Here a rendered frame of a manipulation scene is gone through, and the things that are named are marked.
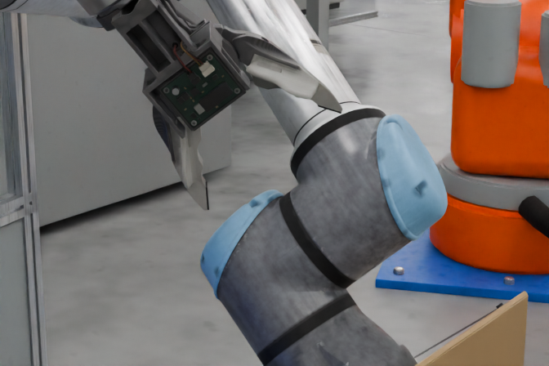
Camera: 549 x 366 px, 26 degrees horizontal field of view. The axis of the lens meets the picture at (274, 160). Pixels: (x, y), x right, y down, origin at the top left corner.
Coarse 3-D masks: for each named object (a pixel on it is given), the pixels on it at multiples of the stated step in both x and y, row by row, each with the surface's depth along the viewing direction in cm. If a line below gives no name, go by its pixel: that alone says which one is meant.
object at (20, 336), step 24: (0, 240) 218; (0, 264) 219; (24, 264) 225; (0, 288) 220; (24, 288) 226; (0, 312) 221; (24, 312) 227; (0, 336) 222; (24, 336) 228; (0, 360) 223; (24, 360) 229
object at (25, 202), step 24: (24, 24) 215; (24, 48) 216; (24, 72) 216; (24, 96) 218; (24, 120) 219; (24, 144) 219; (24, 168) 220; (24, 192) 221; (0, 216) 217; (24, 216) 222; (24, 240) 224
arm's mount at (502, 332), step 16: (512, 304) 124; (480, 320) 119; (496, 320) 121; (512, 320) 124; (464, 336) 116; (480, 336) 119; (496, 336) 122; (512, 336) 125; (448, 352) 114; (464, 352) 116; (480, 352) 119; (496, 352) 122; (512, 352) 126
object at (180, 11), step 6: (168, 0) 100; (174, 0) 102; (174, 6) 100; (180, 6) 103; (180, 12) 101; (186, 12) 104; (192, 12) 108; (186, 18) 103; (192, 18) 105; (198, 18) 109; (192, 24) 104
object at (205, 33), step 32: (160, 0) 99; (128, 32) 95; (160, 32) 96; (192, 32) 100; (160, 64) 97; (192, 64) 95; (224, 64) 96; (192, 96) 96; (224, 96) 96; (192, 128) 97
